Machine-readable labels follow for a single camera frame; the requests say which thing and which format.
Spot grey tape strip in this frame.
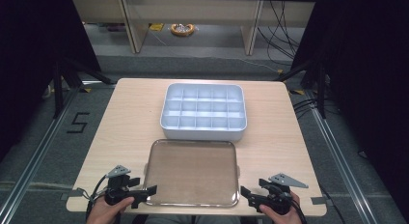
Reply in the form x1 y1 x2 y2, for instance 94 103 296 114
310 195 328 206
60 188 85 201

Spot person's left hand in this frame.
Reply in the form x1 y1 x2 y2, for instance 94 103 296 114
85 196 136 224

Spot orange tape roll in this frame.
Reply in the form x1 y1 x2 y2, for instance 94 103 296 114
170 22 196 38

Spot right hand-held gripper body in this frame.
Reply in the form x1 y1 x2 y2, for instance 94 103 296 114
260 172 310 216

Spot aluminium floor rail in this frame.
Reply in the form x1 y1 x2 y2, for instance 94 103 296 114
0 79 107 224
307 88 381 224

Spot black tripod stand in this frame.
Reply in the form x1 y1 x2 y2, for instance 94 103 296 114
52 55 114 120
274 57 330 120

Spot person's right hand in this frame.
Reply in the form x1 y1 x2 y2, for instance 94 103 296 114
259 191 304 224

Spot hanging black cables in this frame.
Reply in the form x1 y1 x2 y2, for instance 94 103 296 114
257 0 306 63

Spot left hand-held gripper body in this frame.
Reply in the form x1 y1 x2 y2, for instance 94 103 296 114
103 164 135 207

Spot black tape floor mark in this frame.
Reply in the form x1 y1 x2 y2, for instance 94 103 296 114
66 111 92 134

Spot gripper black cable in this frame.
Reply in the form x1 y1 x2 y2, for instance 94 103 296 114
290 199 309 224
84 174 110 222

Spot black floor cables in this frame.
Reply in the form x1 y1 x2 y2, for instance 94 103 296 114
291 98 320 120

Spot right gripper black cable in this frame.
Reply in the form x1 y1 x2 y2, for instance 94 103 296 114
290 199 309 224

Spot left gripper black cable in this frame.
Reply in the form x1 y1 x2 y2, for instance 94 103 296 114
84 174 110 222

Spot black curtain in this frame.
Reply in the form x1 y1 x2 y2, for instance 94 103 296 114
0 0 102 162
289 0 409 217

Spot white divided organizer box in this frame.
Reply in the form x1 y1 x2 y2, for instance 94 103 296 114
159 82 248 142

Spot beige wooden desk frame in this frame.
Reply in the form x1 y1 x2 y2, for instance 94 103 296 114
70 0 316 56

